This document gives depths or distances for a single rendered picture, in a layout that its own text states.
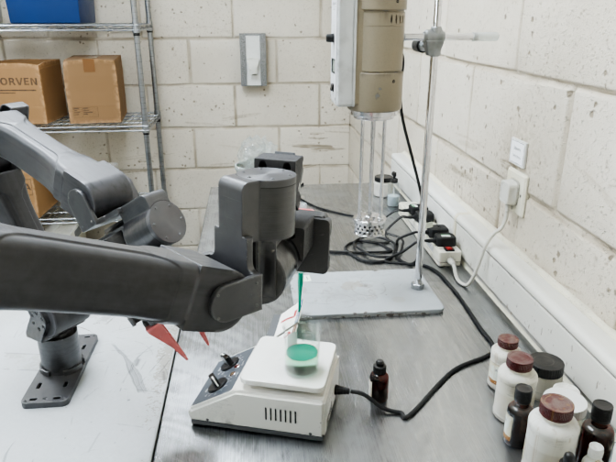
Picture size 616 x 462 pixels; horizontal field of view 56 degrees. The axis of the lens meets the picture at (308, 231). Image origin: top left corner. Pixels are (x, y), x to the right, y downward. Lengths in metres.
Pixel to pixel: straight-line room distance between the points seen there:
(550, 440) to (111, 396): 0.63
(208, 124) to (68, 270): 2.75
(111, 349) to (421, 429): 0.55
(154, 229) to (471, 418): 0.53
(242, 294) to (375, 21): 0.67
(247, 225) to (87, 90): 2.37
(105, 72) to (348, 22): 1.90
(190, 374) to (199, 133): 2.29
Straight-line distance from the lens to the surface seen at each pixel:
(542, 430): 0.80
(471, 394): 0.98
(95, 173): 0.83
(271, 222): 0.54
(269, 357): 0.87
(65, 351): 1.03
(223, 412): 0.87
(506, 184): 1.23
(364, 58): 1.08
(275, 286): 0.56
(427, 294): 1.24
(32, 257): 0.43
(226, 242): 0.55
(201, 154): 3.21
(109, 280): 0.46
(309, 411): 0.82
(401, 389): 0.97
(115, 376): 1.03
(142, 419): 0.93
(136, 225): 0.76
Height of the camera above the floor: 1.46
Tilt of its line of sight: 20 degrees down
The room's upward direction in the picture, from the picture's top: straight up
